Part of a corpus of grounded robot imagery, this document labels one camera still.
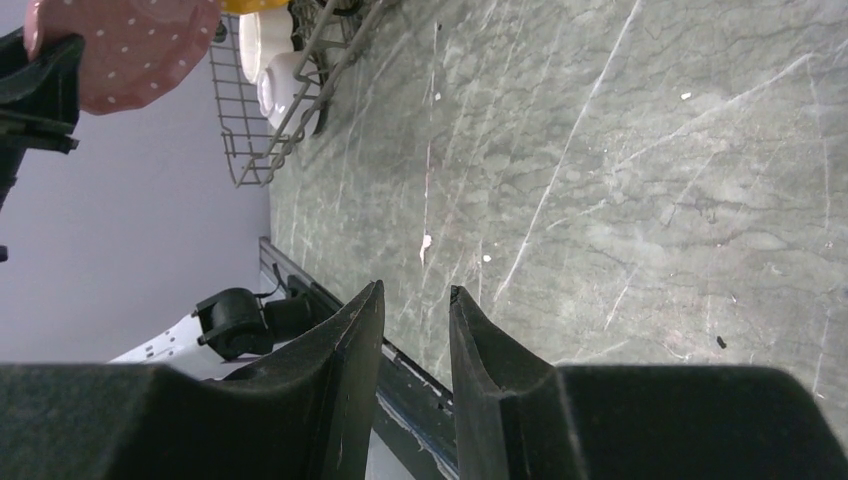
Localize white bowl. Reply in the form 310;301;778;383
257;52;322;137

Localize red plate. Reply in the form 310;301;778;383
23;0;221;115

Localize yellow polka dot plate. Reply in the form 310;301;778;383
216;0;290;15

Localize grey wire dish rack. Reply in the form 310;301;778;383
209;1;390;187

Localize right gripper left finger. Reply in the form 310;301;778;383
1;281;385;479

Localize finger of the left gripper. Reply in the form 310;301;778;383
1;29;85;156

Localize floral scalloped small plate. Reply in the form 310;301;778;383
239;6;295;85

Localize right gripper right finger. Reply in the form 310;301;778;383
450;286;847;479

